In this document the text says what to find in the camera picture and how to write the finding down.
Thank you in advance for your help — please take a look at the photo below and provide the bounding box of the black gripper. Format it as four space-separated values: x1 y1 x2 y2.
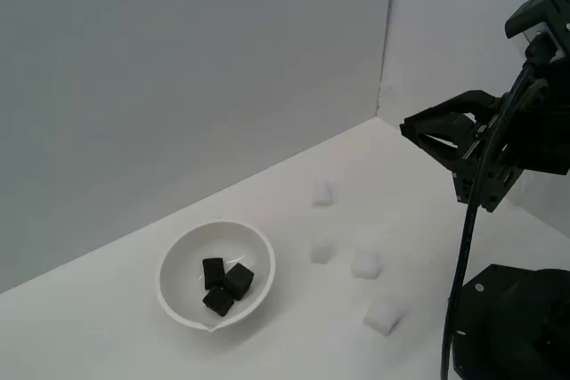
399 90 529 214

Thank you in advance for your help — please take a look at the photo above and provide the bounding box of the black foam cube with slit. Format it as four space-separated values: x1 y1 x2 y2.
222 263 256 302

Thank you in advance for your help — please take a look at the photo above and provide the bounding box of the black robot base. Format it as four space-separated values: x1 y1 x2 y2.
446 263 570 380

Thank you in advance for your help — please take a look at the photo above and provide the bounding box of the white ceramic bowl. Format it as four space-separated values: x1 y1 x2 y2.
155 218 276 334

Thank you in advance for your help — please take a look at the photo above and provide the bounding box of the white foam cube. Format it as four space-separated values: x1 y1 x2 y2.
310 239 333 264
350 248 383 281
310 181 334 206
362 295 402 336

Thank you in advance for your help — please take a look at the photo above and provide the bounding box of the black camera cable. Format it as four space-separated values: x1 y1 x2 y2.
439 35 553 380

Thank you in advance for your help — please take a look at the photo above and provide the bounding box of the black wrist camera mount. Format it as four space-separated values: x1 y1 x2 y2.
504 0 570 63

